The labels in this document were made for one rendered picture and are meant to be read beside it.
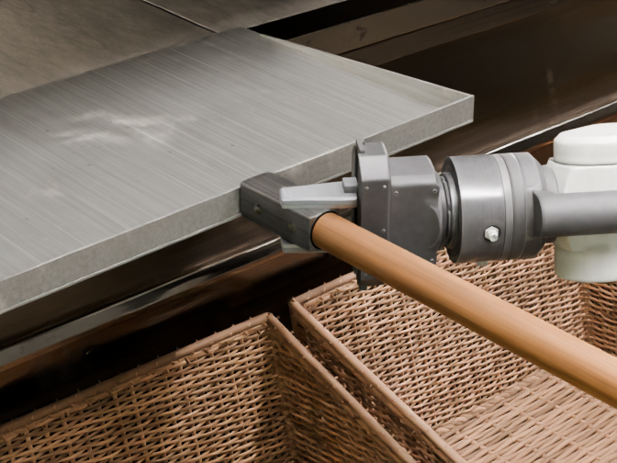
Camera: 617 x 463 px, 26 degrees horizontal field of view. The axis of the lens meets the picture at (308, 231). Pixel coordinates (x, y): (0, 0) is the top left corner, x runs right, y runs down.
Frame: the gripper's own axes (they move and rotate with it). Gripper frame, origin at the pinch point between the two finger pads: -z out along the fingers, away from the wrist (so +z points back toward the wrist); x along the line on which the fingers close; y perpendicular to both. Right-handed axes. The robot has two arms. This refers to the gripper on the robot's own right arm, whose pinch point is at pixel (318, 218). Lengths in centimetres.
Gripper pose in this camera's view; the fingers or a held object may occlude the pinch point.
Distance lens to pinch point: 108.8
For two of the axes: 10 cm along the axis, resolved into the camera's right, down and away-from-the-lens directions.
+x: -0.1, -8.8, -4.8
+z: 9.9, -0.6, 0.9
